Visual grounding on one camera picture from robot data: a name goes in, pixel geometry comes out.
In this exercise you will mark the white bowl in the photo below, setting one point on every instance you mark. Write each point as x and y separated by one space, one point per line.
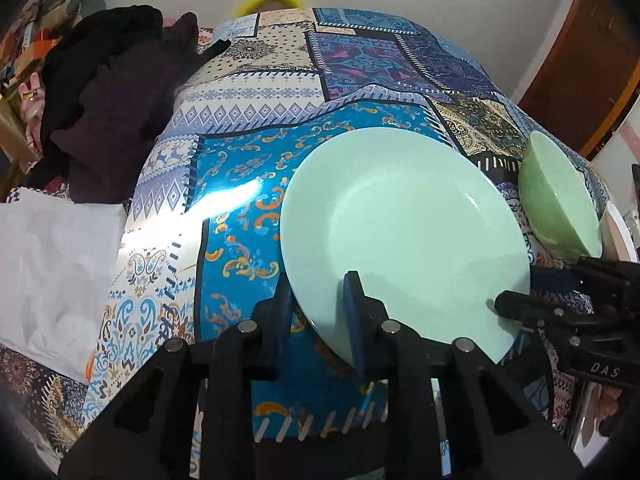
616 240

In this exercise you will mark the mint green plate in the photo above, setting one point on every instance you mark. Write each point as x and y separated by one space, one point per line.
427 232

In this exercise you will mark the white folded cloth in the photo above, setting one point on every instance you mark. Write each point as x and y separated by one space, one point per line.
57 263

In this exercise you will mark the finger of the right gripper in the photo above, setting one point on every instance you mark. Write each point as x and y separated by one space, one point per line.
601 333
596 278

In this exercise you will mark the mint green bowl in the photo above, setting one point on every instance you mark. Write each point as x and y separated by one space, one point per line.
557 204

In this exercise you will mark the brown wooden door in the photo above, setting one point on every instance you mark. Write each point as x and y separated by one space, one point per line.
588 76

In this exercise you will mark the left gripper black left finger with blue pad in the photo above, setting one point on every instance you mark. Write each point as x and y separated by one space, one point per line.
146 431

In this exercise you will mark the pink bunny toy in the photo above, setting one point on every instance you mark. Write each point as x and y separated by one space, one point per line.
32 105

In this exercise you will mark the blue patchwork tablecloth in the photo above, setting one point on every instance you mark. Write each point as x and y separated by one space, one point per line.
204 242

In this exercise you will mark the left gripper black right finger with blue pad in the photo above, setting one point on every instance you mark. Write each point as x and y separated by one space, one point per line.
451 392

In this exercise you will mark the black clothing pile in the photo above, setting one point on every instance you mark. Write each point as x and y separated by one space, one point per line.
109 89

